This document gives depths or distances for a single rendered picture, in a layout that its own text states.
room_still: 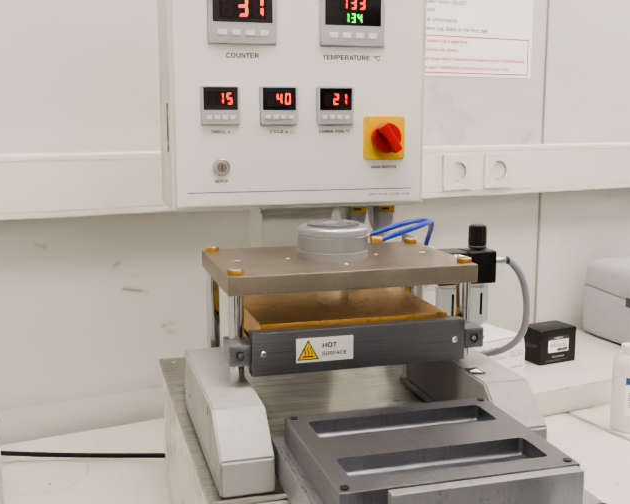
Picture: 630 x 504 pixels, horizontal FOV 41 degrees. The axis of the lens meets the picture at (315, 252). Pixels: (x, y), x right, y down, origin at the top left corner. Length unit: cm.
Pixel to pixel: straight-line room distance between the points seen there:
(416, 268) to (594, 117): 113
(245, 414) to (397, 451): 16
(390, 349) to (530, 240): 102
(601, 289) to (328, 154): 95
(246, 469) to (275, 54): 51
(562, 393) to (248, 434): 87
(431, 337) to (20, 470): 70
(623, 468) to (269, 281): 71
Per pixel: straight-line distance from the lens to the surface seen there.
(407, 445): 71
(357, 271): 85
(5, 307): 141
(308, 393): 104
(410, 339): 87
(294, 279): 83
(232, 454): 76
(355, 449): 70
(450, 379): 94
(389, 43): 108
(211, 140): 102
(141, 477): 127
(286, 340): 83
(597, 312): 189
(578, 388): 157
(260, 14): 103
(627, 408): 148
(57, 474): 131
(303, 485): 70
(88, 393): 147
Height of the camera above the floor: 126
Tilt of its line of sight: 9 degrees down
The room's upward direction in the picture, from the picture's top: straight up
